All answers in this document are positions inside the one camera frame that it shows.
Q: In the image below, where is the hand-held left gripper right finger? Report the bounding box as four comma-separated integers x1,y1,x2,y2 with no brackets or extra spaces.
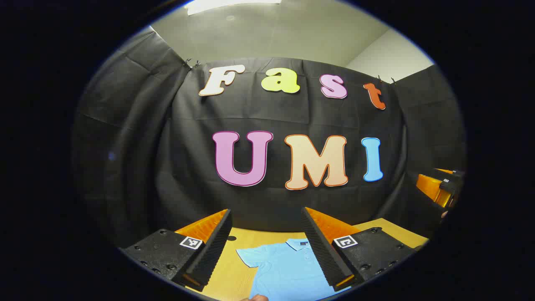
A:
301,207,418,292

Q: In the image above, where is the light blue polo T-shirt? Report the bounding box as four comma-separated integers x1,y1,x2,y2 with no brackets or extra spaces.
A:
236,238,352,301

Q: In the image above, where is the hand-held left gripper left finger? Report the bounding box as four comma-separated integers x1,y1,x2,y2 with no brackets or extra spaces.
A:
119,209,233,292

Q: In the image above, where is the black backdrop cloth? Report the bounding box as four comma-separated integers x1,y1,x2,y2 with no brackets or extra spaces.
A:
71,29,466,247

